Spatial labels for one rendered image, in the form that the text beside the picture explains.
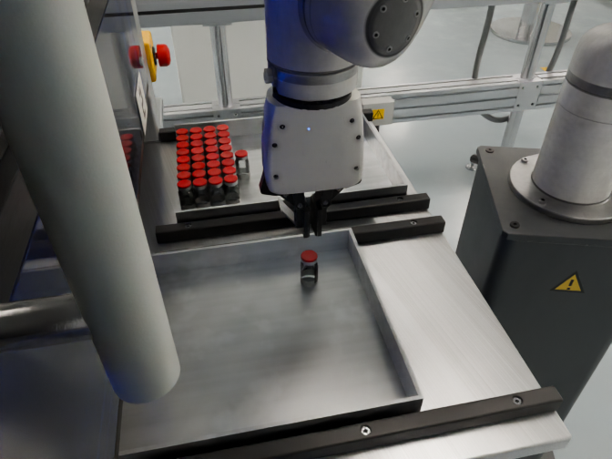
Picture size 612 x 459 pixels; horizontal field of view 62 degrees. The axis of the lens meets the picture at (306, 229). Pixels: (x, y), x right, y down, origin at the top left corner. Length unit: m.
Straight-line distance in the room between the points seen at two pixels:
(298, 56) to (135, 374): 0.32
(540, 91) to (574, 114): 1.38
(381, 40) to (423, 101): 1.62
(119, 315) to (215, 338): 0.44
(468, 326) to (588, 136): 0.35
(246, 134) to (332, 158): 0.47
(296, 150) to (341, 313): 0.22
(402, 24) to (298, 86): 0.12
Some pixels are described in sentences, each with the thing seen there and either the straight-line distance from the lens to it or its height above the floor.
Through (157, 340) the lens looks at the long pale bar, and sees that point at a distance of 0.18.
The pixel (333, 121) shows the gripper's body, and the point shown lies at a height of 1.12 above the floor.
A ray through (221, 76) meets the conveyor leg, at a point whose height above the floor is 0.66.
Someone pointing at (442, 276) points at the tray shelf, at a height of 0.88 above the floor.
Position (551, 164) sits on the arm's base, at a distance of 0.88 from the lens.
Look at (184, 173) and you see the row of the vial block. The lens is 0.78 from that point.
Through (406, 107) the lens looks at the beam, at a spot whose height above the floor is 0.49.
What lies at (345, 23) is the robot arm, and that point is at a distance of 0.37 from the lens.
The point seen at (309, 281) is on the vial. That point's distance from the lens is 0.64.
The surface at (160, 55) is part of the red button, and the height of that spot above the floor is 1.00.
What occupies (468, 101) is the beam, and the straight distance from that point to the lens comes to 2.09.
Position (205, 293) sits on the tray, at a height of 0.88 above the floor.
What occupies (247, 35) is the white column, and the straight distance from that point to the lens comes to 2.35.
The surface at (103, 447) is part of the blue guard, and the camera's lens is 0.39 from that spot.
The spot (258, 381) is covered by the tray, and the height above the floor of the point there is 0.88.
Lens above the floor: 1.35
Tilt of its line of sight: 40 degrees down
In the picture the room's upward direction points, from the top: straight up
